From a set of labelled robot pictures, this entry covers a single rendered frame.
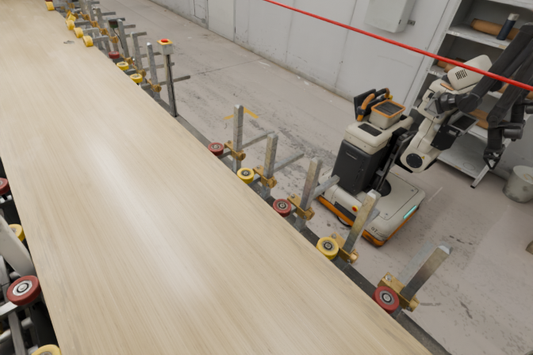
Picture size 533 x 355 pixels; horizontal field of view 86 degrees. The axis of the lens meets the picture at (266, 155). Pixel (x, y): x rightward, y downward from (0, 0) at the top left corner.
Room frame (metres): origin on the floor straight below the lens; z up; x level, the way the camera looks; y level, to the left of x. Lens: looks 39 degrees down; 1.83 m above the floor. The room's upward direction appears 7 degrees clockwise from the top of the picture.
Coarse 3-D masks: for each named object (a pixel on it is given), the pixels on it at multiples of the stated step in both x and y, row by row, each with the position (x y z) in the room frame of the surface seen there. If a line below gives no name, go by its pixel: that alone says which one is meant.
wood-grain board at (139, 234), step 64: (0, 0) 3.35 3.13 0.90; (0, 64) 1.82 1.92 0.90; (64, 64) 1.94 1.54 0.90; (0, 128) 1.12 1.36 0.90; (64, 128) 1.18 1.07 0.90; (128, 128) 1.25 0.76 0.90; (64, 192) 0.77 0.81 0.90; (128, 192) 0.80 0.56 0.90; (192, 192) 0.85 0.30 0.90; (64, 256) 0.49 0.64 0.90; (128, 256) 0.52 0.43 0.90; (192, 256) 0.55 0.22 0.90; (256, 256) 0.57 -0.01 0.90; (320, 256) 0.60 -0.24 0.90; (64, 320) 0.30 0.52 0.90; (128, 320) 0.32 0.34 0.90; (192, 320) 0.34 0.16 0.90; (256, 320) 0.36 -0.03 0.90; (320, 320) 0.38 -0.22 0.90; (384, 320) 0.40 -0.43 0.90
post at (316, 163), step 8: (312, 160) 0.87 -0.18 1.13; (320, 160) 0.87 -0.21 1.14; (312, 168) 0.86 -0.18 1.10; (320, 168) 0.87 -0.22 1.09; (312, 176) 0.86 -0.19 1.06; (312, 184) 0.85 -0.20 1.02; (304, 192) 0.87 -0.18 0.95; (312, 192) 0.86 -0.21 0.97; (304, 200) 0.86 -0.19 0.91; (304, 208) 0.86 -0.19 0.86; (296, 224) 0.87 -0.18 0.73; (304, 224) 0.87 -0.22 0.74
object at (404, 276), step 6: (426, 246) 0.75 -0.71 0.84; (432, 246) 0.75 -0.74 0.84; (420, 252) 0.72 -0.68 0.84; (426, 252) 0.72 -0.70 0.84; (414, 258) 0.68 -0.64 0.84; (420, 258) 0.69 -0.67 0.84; (408, 264) 0.66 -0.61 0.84; (414, 264) 0.66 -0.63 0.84; (408, 270) 0.63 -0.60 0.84; (402, 276) 0.60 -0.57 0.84; (408, 276) 0.60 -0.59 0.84; (402, 282) 0.58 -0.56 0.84
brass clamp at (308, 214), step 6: (288, 198) 0.92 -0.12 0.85; (294, 198) 0.92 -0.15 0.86; (300, 198) 0.92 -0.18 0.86; (294, 204) 0.88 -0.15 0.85; (300, 210) 0.86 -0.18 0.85; (306, 210) 0.86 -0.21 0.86; (312, 210) 0.86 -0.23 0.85; (300, 216) 0.85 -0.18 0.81; (306, 216) 0.83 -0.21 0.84; (312, 216) 0.85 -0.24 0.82
